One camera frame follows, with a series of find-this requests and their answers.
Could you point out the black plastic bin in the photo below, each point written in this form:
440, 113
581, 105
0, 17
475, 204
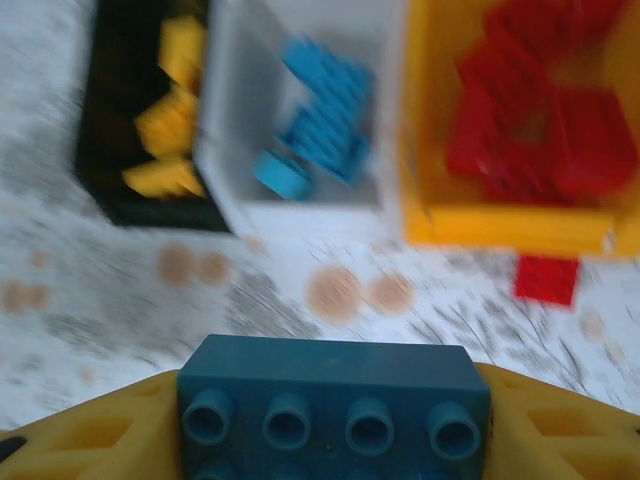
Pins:
115, 100

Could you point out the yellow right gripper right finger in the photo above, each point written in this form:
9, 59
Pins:
575, 440

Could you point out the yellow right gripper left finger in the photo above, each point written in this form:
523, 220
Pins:
75, 445

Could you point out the orange plastic bin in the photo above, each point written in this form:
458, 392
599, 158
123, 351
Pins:
500, 225

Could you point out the blue lego brick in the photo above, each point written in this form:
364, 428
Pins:
325, 370
280, 175
330, 80
325, 145

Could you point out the orange lego brick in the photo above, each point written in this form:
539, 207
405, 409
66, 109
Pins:
180, 45
162, 180
167, 122

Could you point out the floral patterned table cover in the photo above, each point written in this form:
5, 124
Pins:
125, 300

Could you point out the red lego brick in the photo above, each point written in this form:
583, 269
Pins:
490, 155
547, 280
500, 65
595, 145

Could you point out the white plastic bin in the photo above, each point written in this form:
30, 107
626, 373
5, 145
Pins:
300, 217

